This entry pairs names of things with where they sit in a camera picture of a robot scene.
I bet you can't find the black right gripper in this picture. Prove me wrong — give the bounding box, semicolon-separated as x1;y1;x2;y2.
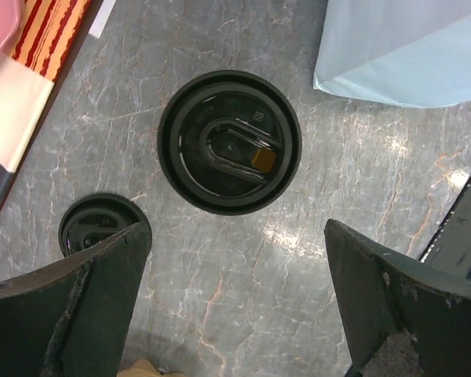
418;175;471;280

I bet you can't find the colourful patchwork placemat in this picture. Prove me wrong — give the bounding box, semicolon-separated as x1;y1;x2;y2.
0;1;101;208

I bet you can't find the black coffee cup lid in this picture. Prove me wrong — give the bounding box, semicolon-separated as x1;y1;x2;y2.
157;70;302;216

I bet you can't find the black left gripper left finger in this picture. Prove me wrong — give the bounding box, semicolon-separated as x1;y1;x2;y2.
0;222;152;376

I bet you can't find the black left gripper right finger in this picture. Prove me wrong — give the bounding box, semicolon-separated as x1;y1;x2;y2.
324;219;471;376

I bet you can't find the blue white paper bag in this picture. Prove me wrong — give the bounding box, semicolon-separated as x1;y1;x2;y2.
313;1;471;108

